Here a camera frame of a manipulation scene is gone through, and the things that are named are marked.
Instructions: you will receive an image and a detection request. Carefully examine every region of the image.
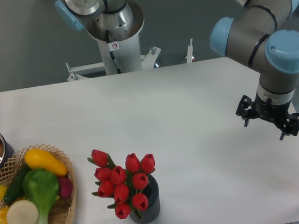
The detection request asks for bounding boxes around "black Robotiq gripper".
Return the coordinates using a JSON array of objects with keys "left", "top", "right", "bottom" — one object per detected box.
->
[{"left": 236, "top": 94, "right": 299, "bottom": 140}]

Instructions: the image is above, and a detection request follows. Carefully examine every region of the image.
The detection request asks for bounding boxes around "dark grey ribbed vase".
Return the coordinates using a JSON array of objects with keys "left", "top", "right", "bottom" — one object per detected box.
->
[{"left": 129, "top": 175, "right": 161, "bottom": 224}]

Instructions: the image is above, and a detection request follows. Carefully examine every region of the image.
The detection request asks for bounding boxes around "red tulip bouquet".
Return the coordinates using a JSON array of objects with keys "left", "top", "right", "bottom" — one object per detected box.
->
[{"left": 88, "top": 149, "right": 155, "bottom": 220}]

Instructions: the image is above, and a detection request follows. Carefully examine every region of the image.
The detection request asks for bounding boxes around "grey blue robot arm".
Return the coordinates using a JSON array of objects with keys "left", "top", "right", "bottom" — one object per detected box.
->
[{"left": 55, "top": 0, "right": 299, "bottom": 136}]

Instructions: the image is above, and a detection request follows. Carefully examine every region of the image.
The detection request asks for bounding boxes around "red radish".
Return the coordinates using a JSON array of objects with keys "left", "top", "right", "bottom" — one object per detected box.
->
[{"left": 57, "top": 177, "right": 73, "bottom": 198}]

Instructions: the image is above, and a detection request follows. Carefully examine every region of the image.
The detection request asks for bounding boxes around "woven wicker basket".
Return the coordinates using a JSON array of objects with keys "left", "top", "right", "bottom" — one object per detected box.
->
[{"left": 0, "top": 144, "right": 77, "bottom": 224}]

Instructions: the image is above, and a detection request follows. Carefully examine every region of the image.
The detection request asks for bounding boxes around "yellow squash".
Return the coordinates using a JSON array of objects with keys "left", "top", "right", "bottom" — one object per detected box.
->
[{"left": 24, "top": 148, "right": 68, "bottom": 177}]

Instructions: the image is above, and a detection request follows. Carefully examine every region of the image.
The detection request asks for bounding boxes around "green bok choy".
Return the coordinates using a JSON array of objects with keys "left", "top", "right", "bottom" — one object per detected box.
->
[{"left": 22, "top": 168, "right": 59, "bottom": 224}]

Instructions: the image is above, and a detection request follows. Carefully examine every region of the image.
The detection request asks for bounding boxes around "dark green cucumber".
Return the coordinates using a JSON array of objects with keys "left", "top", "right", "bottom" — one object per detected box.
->
[{"left": 3, "top": 163, "right": 31, "bottom": 205}]

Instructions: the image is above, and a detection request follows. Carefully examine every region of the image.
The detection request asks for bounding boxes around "white round onion slice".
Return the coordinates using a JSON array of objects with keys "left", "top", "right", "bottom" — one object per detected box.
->
[{"left": 6, "top": 200, "right": 39, "bottom": 224}]

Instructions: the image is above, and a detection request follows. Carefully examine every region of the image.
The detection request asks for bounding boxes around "white metal base frame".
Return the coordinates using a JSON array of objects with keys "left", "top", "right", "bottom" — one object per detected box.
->
[{"left": 65, "top": 38, "right": 195, "bottom": 81}]

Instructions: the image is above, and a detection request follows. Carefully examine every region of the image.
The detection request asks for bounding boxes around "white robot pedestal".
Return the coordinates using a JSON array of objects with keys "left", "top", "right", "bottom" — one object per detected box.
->
[{"left": 87, "top": 0, "right": 144, "bottom": 75}]

